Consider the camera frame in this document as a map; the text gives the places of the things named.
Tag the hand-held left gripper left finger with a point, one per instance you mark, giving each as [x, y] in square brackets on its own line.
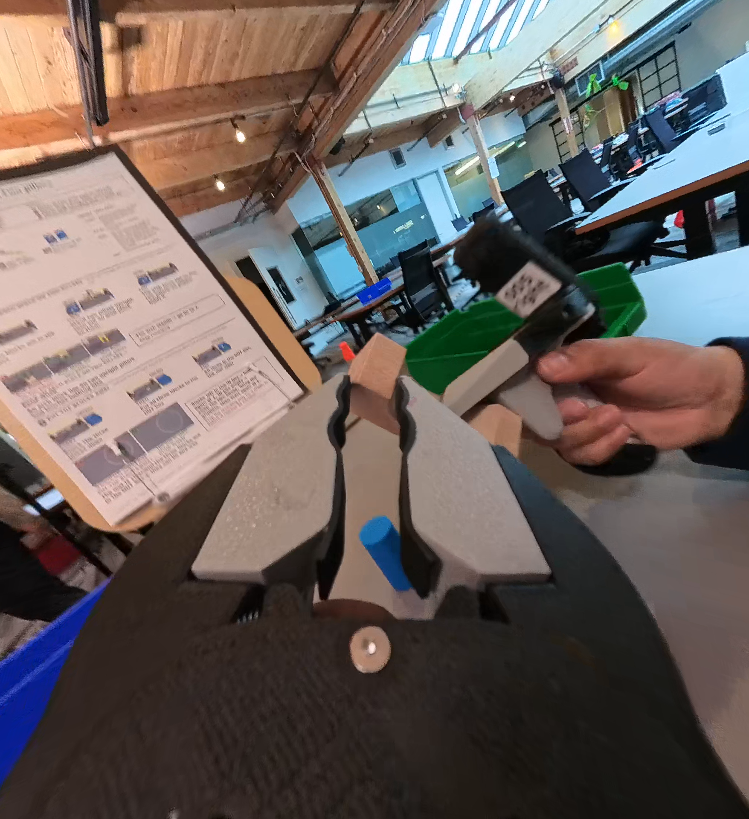
[272, 499]

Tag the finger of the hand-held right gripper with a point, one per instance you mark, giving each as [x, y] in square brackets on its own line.
[483, 377]
[534, 409]

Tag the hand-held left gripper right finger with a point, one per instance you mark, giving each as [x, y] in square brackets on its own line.
[470, 499]

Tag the green plastic bin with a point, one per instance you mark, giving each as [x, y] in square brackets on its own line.
[464, 345]

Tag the blue wooden cylinder block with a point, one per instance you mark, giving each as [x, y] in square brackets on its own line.
[384, 550]

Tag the natural wooden arch block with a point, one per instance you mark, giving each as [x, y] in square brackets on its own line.
[378, 371]

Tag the blue plastic bin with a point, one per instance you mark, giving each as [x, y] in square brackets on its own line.
[10, 704]

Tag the person's right forearm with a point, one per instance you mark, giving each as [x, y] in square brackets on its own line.
[745, 403]

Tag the person's right hand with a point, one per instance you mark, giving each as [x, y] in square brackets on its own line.
[656, 397]

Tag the black office chair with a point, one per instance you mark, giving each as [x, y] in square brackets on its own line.
[422, 281]
[541, 211]

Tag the small blue storage bin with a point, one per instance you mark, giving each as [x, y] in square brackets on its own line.
[374, 294]

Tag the orange traffic cone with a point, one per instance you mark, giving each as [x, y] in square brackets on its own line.
[347, 352]

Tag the white long desk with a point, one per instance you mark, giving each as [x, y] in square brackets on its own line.
[688, 173]

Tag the printed instruction sheet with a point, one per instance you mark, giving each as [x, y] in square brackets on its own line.
[112, 320]

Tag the dark cloth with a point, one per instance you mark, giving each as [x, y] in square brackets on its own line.
[10, 569]

